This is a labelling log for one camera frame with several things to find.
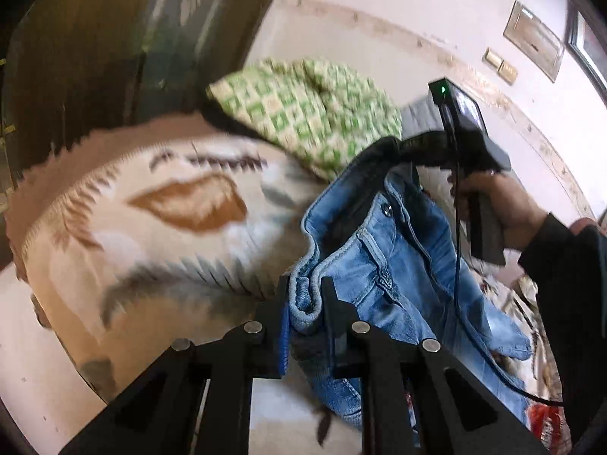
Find person's right forearm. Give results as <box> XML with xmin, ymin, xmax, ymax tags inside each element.
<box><xmin>517</xmin><ymin>213</ymin><xmax>607</xmax><ymax>442</ymax></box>

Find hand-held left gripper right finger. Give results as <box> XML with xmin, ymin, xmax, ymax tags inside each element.
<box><xmin>321</xmin><ymin>276</ymin><xmax>546</xmax><ymax>455</ymax></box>

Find grey quilted pillow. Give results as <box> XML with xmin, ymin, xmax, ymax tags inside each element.
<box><xmin>401</xmin><ymin>97</ymin><xmax>444</xmax><ymax>140</ymax></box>

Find dark picture frame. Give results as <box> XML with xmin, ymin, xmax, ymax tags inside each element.
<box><xmin>566</xmin><ymin>5</ymin><xmax>607</xmax><ymax>100</ymax></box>

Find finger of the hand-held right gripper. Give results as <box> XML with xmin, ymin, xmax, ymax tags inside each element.
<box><xmin>401</xmin><ymin>135</ymin><xmax>449</xmax><ymax>168</ymax></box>

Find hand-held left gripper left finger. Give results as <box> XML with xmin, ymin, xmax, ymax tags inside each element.
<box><xmin>59</xmin><ymin>275</ymin><xmax>291</xmax><ymax>455</ymax></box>

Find blue denim pants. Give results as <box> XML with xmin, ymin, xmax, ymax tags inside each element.
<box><xmin>289</xmin><ymin>137</ymin><xmax>534</xmax><ymax>430</ymax></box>

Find beige leaf print blanket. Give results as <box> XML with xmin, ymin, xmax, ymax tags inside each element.
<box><xmin>7</xmin><ymin>114</ymin><xmax>567</xmax><ymax>455</ymax></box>

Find dark wooden door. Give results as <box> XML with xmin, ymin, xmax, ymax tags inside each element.
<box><xmin>0</xmin><ymin>0</ymin><xmax>295</xmax><ymax>185</ymax></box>

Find person's right hand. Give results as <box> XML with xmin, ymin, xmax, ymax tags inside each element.
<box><xmin>448</xmin><ymin>169</ymin><xmax>551</xmax><ymax>250</ymax></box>

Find beige wall panel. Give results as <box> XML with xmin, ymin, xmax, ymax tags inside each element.
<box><xmin>503</xmin><ymin>0</ymin><xmax>565</xmax><ymax>82</ymax></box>

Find green patterned blanket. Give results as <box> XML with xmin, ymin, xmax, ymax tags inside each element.
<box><xmin>206</xmin><ymin>57</ymin><xmax>404</xmax><ymax>181</ymax></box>

